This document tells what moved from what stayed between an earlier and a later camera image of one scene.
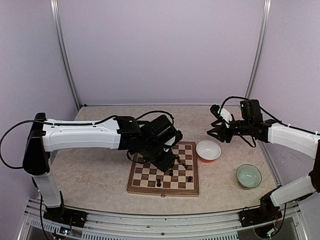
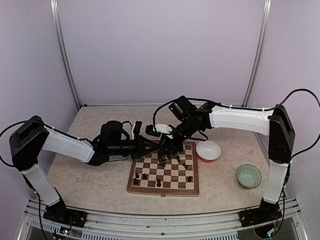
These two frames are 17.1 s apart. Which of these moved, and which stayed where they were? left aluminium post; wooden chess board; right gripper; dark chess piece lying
Moved: right gripper
Stayed: wooden chess board; dark chess piece lying; left aluminium post
